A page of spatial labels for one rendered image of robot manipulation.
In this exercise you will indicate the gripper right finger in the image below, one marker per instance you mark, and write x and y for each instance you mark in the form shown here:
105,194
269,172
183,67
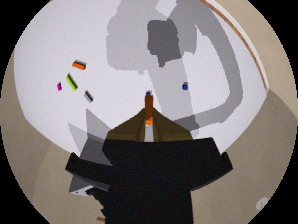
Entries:
165,129

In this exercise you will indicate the grey rod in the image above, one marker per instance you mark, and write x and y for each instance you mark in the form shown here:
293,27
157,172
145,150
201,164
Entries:
88,97

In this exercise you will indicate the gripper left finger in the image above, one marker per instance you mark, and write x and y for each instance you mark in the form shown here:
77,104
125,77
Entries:
132,129

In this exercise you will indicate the orange rod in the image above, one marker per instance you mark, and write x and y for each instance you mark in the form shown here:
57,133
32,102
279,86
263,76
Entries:
79,65
148,109

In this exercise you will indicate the lime green rod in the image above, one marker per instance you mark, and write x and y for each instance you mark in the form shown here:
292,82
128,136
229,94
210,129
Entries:
71,82

